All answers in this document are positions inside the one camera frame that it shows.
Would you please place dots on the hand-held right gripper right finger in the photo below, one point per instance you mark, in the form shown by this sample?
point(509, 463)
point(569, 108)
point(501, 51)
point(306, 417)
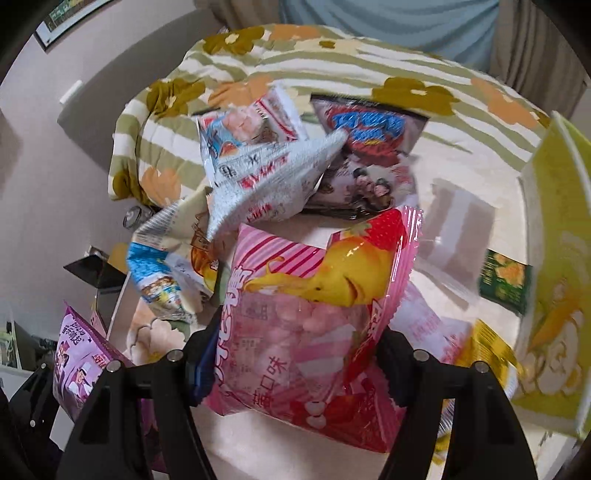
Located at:
point(402, 364)

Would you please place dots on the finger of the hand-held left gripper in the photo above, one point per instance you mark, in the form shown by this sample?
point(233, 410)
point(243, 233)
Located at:
point(39, 397)

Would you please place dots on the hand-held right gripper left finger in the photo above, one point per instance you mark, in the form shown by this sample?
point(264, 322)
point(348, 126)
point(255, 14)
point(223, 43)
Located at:
point(199, 383)

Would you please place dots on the purple snack packet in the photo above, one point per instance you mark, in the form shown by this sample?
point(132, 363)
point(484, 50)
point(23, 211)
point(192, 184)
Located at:
point(78, 360)

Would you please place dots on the pink strawberry snack bag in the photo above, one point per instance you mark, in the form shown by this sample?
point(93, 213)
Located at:
point(300, 323)

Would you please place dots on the green cardboard box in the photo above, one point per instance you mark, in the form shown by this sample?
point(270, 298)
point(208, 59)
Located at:
point(558, 277)

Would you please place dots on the pale pink snack packet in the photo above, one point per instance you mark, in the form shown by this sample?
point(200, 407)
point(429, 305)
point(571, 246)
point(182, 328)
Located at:
point(429, 323)

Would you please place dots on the yellow snack packet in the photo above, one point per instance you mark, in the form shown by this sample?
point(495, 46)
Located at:
point(489, 346)

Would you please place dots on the cream blue snack packet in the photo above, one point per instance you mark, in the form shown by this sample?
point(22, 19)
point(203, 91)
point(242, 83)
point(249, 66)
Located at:
point(161, 272)

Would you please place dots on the dark green small packet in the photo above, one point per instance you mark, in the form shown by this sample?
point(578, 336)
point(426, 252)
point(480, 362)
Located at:
point(503, 281)

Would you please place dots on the round metal object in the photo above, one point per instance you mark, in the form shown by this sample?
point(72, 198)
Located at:
point(136, 218)

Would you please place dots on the photo-print snack packet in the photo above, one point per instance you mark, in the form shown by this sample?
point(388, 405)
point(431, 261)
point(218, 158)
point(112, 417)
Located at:
point(364, 184)

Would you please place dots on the silver red-print snack packet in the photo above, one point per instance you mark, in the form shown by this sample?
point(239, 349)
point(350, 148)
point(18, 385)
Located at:
point(268, 184)

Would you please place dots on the cream patterned bed sheet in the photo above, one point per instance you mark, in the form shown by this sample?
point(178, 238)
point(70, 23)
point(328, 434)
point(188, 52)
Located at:
point(461, 161)

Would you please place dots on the dark red blue snack packet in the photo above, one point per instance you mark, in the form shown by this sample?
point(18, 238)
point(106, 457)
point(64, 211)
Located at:
point(369, 127)

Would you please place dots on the white pink-print snack packet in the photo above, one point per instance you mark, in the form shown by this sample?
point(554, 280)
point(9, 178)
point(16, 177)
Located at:
point(240, 124)

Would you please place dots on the striped floral blanket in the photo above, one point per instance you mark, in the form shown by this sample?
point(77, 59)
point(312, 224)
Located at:
point(323, 60)

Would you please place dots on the light blue curtain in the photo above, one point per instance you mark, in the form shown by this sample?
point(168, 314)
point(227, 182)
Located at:
point(392, 27)

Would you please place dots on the beige curtain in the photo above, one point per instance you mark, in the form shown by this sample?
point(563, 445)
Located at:
point(535, 41)

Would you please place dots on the white wall switch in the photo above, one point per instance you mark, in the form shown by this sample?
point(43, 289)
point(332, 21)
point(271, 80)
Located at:
point(70, 91)

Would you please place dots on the framed wall picture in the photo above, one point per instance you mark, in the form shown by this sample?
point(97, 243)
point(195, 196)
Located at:
point(64, 21)

